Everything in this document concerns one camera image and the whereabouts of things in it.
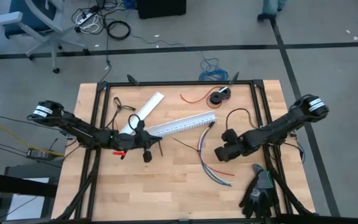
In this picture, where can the dark desk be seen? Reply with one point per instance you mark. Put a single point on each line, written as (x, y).
(11, 186)

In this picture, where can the white flat duct cover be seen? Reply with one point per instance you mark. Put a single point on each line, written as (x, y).
(148, 107)

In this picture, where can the person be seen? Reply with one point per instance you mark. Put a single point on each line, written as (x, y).
(270, 6)

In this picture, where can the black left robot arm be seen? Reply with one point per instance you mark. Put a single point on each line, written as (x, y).
(82, 133)

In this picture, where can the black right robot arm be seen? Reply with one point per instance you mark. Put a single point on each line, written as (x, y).
(278, 127)

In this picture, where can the black power adapter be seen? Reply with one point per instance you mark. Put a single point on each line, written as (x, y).
(37, 154)

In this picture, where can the white power strip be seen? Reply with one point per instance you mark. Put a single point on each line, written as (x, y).
(87, 18)

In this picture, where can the black grey work glove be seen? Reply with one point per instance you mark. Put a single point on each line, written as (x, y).
(259, 199)

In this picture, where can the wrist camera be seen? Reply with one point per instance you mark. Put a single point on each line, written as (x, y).
(140, 127)
(230, 136)

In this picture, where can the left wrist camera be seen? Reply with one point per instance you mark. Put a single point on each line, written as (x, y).
(140, 127)

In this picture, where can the black table frame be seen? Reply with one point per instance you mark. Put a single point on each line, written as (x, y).
(179, 83)

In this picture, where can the grey office chair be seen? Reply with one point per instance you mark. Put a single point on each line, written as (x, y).
(8, 18)

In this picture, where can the red tag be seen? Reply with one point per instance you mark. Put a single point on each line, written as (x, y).
(119, 153)

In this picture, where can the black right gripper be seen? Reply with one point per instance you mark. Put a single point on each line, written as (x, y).
(241, 146)

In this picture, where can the black tape roll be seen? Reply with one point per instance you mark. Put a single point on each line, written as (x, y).
(211, 99)
(228, 94)

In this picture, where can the black box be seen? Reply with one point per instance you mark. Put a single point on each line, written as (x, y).
(160, 9)

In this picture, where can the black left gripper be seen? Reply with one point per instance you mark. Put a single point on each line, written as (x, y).
(135, 141)

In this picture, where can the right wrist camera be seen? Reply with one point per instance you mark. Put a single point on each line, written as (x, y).
(230, 136)

